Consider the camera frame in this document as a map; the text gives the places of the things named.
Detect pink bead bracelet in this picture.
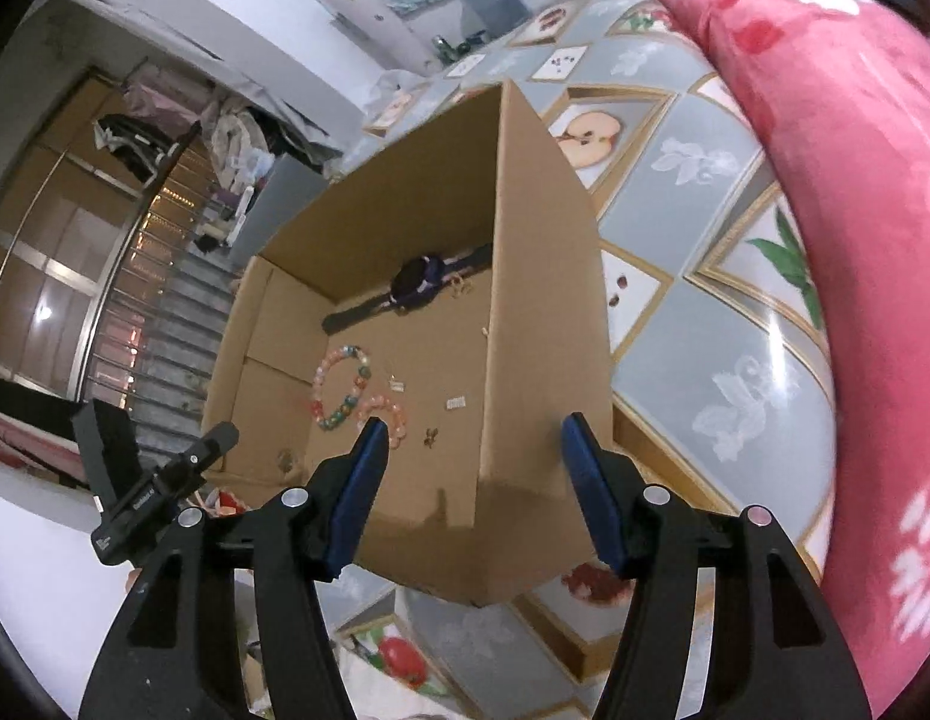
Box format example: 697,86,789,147
356,392,410,451

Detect white cylindrical appliance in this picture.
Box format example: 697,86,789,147
326,0,406,31

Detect fruit print tablecloth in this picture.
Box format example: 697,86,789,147
247,0,837,720

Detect brown cardboard box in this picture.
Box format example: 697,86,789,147
201,79,614,608

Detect metal stair railing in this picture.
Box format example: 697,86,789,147
75,127,248,481

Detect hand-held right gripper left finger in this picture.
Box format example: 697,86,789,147
79,416,391,720

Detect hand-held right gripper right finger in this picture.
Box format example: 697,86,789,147
561,412,875,720

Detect pile of clothes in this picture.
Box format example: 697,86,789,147
202,94,286,196

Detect pink floral blanket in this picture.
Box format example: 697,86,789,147
619,0,930,720

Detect dark hanging garment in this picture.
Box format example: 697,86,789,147
94,112,203,181

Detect wooden wardrobe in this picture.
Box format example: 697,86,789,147
0,67,181,391

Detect grey board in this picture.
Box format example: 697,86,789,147
232,154,338,271

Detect white plastic bag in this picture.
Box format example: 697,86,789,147
371,67,428,102

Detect multicolour bead bracelet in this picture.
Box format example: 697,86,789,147
309,343,374,432

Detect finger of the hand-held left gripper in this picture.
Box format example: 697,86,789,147
181,422,239,470

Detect pink hanging garment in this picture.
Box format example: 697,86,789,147
124,60,211,117

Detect dark round watch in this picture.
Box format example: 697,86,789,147
321,242,494,335

